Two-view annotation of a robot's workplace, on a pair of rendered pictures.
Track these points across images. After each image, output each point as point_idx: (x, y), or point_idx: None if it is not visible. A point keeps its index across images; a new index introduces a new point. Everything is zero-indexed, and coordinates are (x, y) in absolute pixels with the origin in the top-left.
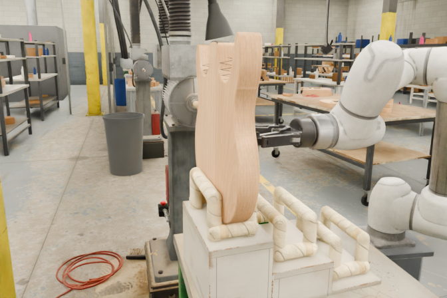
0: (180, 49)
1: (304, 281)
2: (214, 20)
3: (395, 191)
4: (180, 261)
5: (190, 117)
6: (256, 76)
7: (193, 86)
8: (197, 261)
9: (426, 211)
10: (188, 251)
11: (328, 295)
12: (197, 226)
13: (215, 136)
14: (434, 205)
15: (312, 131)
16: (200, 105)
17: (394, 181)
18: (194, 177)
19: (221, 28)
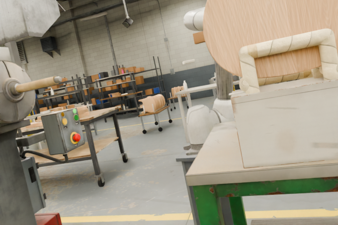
0: None
1: None
2: None
3: (205, 110)
4: (248, 171)
5: (12, 108)
6: None
7: (7, 69)
8: (314, 123)
9: (227, 112)
10: (270, 140)
11: None
12: (303, 85)
13: None
14: (230, 106)
15: None
16: None
17: (200, 105)
18: (266, 45)
19: None
